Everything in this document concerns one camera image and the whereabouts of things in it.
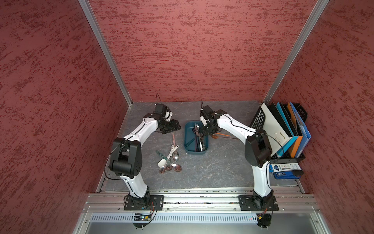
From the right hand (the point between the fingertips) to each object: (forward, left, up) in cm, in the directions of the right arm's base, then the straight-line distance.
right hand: (206, 134), depth 93 cm
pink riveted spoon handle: (0, +22, -5) cm, 23 cm away
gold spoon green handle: (-2, +11, -7) cm, 13 cm away
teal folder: (-17, -39, +10) cm, 44 cm away
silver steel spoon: (+6, +6, -3) cm, 9 cm away
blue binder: (-14, -46, +21) cm, 52 cm away
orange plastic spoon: (+2, -7, -6) cm, 10 cm away
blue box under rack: (-23, -46, -6) cm, 51 cm away
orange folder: (-16, -47, +5) cm, 50 cm away
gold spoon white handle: (-6, +4, -5) cm, 9 cm away
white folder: (-13, -34, +17) cm, 40 cm away
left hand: (+1, +20, +4) cm, 21 cm away
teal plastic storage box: (0, +12, -6) cm, 13 cm away
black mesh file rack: (+1, -31, +10) cm, 33 cm away
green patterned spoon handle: (-14, +26, -5) cm, 30 cm away
